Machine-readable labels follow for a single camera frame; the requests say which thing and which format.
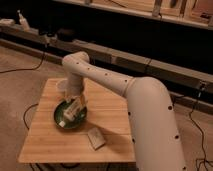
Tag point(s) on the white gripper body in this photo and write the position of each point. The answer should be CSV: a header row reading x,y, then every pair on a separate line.
x,y
73,93

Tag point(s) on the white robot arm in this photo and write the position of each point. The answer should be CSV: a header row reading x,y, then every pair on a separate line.
x,y
155,136

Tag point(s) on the green ceramic bowl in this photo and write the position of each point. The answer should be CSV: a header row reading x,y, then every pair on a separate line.
x,y
59,112

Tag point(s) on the white spray bottle background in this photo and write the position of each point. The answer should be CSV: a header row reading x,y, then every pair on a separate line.
x,y
23,21

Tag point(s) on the white plastic cup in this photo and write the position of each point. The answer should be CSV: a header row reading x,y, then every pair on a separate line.
x,y
61,87

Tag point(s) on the white rectangular block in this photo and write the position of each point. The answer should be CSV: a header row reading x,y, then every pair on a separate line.
x,y
96,138

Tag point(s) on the black round device background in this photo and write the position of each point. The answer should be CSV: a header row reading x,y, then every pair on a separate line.
x,y
67,35

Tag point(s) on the wooden table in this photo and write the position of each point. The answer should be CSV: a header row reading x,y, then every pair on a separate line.
x,y
47,143

